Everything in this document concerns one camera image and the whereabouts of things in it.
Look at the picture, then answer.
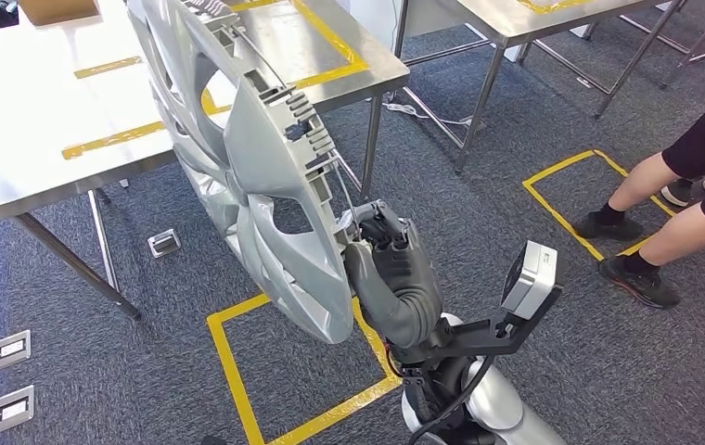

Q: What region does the yellow tape rectangle outline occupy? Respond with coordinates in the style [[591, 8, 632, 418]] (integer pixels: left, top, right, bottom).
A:
[[61, 0, 371, 161]]

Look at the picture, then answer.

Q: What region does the steel frame table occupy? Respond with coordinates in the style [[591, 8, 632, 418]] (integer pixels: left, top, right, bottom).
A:
[[391, 0, 692, 173]]

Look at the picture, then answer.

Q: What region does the short yellow tape strip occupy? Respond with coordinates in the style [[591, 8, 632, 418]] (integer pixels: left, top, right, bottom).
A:
[[73, 56, 144, 80]]

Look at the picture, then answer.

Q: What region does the yellow floor tape square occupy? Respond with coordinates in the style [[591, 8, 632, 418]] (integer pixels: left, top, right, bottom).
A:
[[522, 148, 678, 263], [206, 293, 404, 445]]

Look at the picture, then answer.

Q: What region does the white cabinet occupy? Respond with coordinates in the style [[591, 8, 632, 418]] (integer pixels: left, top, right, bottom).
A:
[[349, 0, 430, 56]]

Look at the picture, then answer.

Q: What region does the metal floor socket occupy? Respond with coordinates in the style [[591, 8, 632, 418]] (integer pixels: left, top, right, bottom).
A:
[[0, 329, 32, 372], [147, 228, 183, 260], [0, 385, 36, 436]]

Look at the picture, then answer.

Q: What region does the steel workbench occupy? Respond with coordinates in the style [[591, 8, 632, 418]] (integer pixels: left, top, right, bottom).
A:
[[0, 0, 412, 321]]

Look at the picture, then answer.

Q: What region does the white floor cable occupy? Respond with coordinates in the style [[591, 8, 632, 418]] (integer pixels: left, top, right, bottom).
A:
[[381, 99, 473, 128]]

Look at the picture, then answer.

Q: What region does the brown cardboard box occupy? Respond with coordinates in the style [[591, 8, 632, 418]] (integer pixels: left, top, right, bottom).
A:
[[17, 0, 100, 27]]

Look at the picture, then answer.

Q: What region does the silver wheel cover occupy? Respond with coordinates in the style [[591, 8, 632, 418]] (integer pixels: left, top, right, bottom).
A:
[[126, 0, 355, 345]]

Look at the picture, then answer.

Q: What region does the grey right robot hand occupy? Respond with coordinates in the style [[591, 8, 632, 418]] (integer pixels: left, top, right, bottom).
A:
[[340, 199, 446, 328]]

